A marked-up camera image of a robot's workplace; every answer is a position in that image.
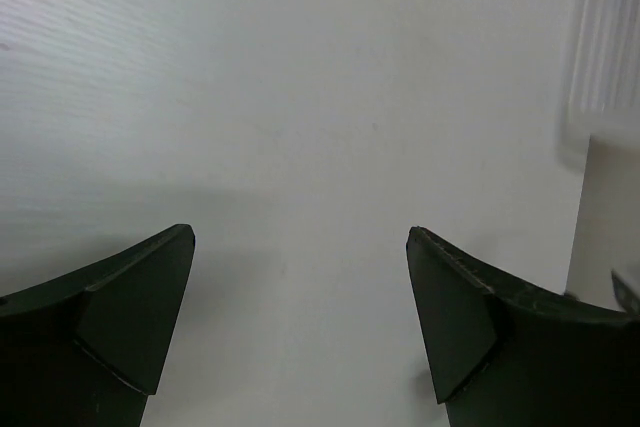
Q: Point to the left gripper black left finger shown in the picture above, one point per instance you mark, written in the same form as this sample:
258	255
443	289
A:
88	348

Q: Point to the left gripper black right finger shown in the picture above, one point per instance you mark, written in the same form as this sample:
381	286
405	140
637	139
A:
505	352

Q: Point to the white plastic basket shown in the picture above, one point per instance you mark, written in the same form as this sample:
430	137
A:
601	83

